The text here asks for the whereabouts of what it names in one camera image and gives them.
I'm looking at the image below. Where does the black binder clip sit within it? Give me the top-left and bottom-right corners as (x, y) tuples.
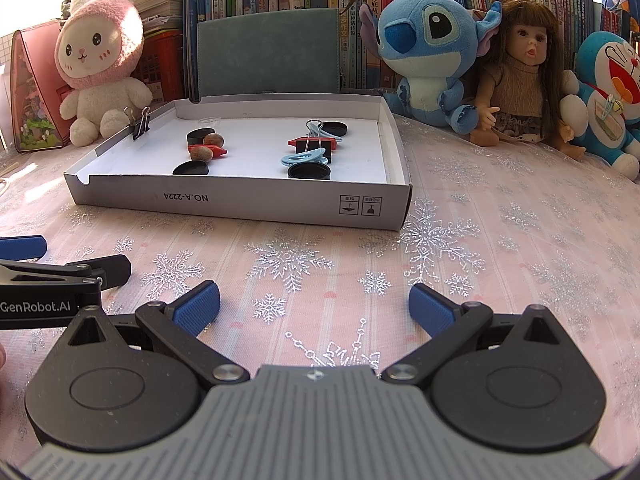
(294, 120), (326, 157)
(123, 106), (152, 142)

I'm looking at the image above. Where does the green board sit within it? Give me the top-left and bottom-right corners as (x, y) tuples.
(196, 7), (343, 101)

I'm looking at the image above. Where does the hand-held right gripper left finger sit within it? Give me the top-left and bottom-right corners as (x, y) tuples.
(54, 280), (251, 392)

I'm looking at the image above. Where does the grey cardboard box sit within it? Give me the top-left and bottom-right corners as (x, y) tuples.
(64, 92), (413, 233)

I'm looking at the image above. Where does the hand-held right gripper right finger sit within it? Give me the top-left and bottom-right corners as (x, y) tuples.
(380, 283), (582, 389)

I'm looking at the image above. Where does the pink triangular house box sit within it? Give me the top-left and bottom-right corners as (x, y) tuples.
(10, 20), (76, 153)

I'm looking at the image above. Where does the pink bunny plush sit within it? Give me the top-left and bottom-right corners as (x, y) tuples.
(54, 0), (158, 148)

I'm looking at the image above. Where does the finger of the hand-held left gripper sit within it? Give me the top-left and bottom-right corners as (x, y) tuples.
(0, 236), (47, 261)
(65, 255), (132, 291)

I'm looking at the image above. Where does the blue alien plush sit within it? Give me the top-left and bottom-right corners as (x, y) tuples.
(359, 0), (503, 135)

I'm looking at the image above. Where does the light blue clip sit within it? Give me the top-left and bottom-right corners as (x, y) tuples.
(281, 152), (328, 167)
(306, 120), (337, 142)

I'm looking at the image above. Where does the blue cat plush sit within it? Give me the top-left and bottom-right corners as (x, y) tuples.
(560, 31), (640, 183)

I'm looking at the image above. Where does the red plastic crate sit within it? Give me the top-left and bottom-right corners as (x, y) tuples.
(132, 30), (186, 103)

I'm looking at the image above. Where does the brown-haired doll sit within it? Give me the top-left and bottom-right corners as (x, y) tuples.
(470, 0), (588, 161)

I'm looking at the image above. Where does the black round tin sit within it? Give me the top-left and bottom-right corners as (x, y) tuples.
(186, 128), (219, 147)

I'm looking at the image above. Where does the pink snowflake tablecloth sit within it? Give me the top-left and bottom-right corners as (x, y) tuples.
(0, 110), (640, 461)

